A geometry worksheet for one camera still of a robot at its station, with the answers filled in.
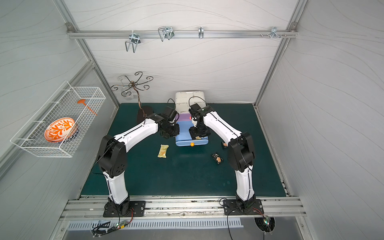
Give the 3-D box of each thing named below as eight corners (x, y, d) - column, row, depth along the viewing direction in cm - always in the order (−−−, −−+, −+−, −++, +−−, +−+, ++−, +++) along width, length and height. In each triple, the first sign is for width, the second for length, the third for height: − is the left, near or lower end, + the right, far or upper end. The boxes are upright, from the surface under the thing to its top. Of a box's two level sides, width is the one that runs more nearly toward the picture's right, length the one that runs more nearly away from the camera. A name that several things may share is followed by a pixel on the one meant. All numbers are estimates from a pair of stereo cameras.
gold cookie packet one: (158, 157, 95) (157, 155, 93) (161, 146, 100) (160, 144, 98) (166, 158, 94) (165, 156, 92) (168, 146, 100) (168, 144, 98)
